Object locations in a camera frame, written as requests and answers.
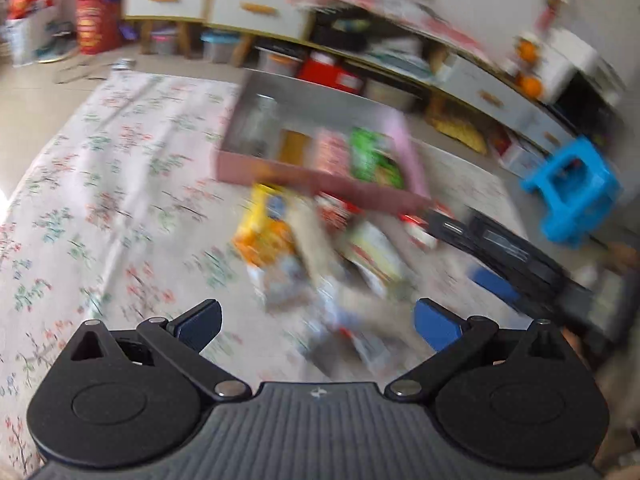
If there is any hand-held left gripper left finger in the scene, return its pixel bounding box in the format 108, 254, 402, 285
69, 299, 252, 402

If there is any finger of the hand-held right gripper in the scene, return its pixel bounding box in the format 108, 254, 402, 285
425, 208, 568, 291
467, 266, 556, 318

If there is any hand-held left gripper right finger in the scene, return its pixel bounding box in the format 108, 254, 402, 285
385, 298, 573, 402

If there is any small red snack packet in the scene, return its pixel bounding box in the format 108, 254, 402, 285
400, 205, 442, 252

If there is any pink cardboard box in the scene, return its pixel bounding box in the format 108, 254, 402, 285
215, 70, 433, 215

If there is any grey snack packet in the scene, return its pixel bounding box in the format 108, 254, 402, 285
300, 285, 401, 377

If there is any blue plastic stool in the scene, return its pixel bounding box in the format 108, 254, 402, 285
520, 136, 623, 250

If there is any white green-edged snack packet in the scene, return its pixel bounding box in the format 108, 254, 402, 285
344, 220, 407, 297

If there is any silver snack packet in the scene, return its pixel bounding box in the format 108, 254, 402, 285
250, 255, 321, 312

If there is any white toy box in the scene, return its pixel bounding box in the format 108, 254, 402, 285
491, 129, 544, 177

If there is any yellow egg tray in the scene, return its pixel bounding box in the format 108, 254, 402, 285
426, 109, 489, 157

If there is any green snack packet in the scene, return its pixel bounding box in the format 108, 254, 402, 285
349, 127, 407, 191

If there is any low wooden media stand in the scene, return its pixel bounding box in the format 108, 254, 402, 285
307, 7, 578, 163

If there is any floral blanket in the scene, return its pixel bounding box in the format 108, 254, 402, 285
0, 71, 531, 478

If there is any black microwave oven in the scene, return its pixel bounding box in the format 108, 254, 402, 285
550, 72, 622, 132

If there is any pink striped snack packet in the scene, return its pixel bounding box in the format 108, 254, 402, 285
314, 129, 352, 182

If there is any clear snack packet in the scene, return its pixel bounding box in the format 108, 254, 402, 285
239, 94, 279, 157

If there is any red cardboard box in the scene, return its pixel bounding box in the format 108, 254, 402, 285
296, 56, 364, 94

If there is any black case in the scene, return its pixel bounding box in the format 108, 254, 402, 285
311, 24, 372, 54

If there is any pink checked cloth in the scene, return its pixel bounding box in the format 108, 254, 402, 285
284, 0, 493, 57

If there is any clear black-lidded storage box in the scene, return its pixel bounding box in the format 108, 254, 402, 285
256, 46, 307, 77

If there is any clear blue-lidded storage box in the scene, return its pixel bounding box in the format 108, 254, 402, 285
200, 31, 242, 64

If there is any red gift bag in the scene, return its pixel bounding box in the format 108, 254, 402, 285
74, 0, 122, 56

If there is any white shopping bag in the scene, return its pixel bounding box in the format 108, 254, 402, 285
4, 5, 62, 67

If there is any black floor cable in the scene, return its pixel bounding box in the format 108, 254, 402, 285
51, 57, 109, 84

